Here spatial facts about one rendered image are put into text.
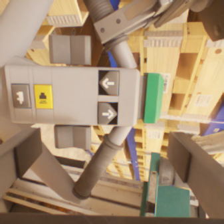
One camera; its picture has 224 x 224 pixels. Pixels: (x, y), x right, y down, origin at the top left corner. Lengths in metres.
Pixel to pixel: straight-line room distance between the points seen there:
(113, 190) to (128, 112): 1.13
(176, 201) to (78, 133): 1.06
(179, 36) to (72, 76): 0.87
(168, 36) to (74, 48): 0.83
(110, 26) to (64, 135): 0.18
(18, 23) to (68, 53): 0.08
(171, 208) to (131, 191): 0.28
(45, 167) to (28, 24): 0.23
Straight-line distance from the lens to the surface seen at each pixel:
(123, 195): 1.34
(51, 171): 0.34
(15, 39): 0.30
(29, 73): 0.28
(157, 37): 1.05
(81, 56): 0.26
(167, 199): 1.26
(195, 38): 1.07
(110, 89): 0.25
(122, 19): 0.25
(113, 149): 0.29
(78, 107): 0.26
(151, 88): 0.26
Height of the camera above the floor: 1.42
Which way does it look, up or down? 15 degrees down
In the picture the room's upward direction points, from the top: 96 degrees clockwise
